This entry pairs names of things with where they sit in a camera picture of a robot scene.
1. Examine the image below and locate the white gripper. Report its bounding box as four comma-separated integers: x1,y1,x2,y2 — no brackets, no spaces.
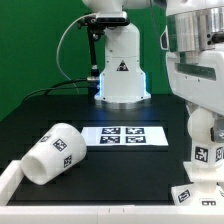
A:
166,49,224,143

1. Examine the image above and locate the white lamp bulb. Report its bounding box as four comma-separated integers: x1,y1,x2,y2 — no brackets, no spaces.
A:
188,108,224,168

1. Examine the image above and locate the white lamp base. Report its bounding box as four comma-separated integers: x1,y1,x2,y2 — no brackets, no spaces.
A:
171,162,224,207

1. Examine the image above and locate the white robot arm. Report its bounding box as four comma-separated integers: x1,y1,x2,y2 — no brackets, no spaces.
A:
82,0,224,143

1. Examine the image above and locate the white lamp shade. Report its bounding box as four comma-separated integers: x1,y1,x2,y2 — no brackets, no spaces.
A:
21,123,87,185

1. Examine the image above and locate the white marker sheet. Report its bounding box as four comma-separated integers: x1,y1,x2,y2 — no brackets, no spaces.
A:
81,126,168,146

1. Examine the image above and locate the black cable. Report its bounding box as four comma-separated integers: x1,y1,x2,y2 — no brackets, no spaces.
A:
22,79,98,103

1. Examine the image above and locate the black camera on stand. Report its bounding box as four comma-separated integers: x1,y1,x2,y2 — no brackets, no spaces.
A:
78,11,130,97

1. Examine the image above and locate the grey camera cable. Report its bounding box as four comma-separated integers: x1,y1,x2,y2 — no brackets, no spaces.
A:
56,13,96,96

